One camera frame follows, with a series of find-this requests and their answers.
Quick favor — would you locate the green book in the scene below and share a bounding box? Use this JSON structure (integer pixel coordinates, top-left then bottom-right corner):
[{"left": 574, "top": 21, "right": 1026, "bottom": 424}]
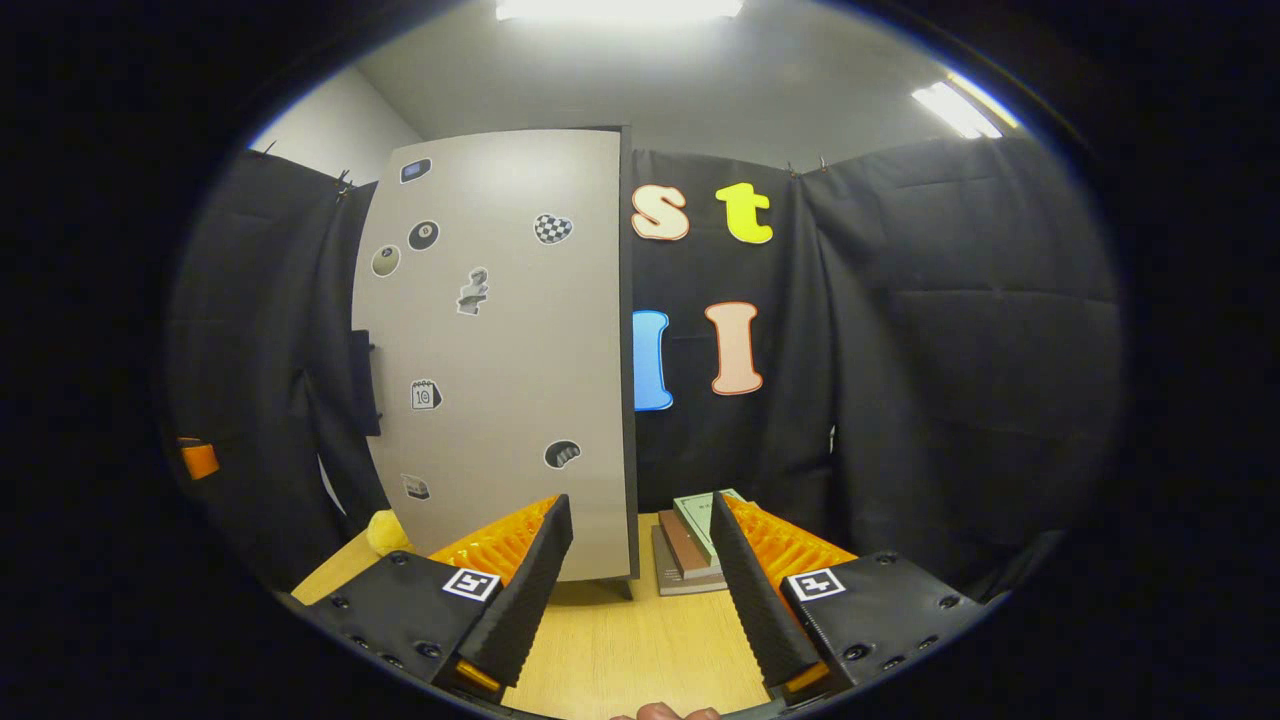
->
[{"left": 672, "top": 488, "right": 746, "bottom": 566}]

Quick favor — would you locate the grey cabinet door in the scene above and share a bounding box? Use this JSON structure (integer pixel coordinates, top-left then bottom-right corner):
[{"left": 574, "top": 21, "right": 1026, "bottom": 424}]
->
[{"left": 350, "top": 128, "right": 631, "bottom": 583}]

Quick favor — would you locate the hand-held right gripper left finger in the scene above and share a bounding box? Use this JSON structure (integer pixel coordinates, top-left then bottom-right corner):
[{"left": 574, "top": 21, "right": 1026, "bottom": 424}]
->
[{"left": 310, "top": 493, "right": 576, "bottom": 701}]

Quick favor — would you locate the black cabinet door handle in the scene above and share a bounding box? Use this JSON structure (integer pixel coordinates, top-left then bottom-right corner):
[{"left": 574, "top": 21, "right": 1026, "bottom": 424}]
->
[{"left": 348, "top": 328, "right": 383, "bottom": 437}]

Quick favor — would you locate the black backdrop cloth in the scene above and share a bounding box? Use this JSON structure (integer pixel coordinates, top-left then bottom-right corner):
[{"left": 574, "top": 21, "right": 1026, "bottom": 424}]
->
[{"left": 165, "top": 135, "right": 1126, "bottom": 601}]

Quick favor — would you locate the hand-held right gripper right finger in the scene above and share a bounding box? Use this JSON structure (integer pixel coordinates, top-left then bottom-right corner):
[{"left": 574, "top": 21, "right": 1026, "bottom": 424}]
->
[{"left": 710, "top": 490, "right": 986, "bottom": 701}]

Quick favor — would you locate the ceiling light panel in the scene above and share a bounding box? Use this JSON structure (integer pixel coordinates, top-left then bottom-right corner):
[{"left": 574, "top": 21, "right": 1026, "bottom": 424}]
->
[
  {"left": 495, "top": 0, "right": 746, "bottom": 23},
  {"left": 912, "top": 72, "right": 1023, "bottom": 139}
]

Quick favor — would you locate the yellow plush toy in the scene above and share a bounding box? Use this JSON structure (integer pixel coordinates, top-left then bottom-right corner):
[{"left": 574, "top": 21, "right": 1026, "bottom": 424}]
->
[{"left": 366, "top": 510, "right": 413, "bottom": 557}]

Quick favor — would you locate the brown book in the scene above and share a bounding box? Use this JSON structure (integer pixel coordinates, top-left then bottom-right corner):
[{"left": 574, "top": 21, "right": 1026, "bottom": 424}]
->
[{"left": 658, "top": 510, "right": 723, "bottom": 581}]

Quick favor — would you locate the grey book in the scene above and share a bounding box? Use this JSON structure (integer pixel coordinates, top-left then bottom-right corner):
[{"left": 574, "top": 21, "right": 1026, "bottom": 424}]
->
[{"left": 650, "top": 525, "right": 728, "bottom": 597}]

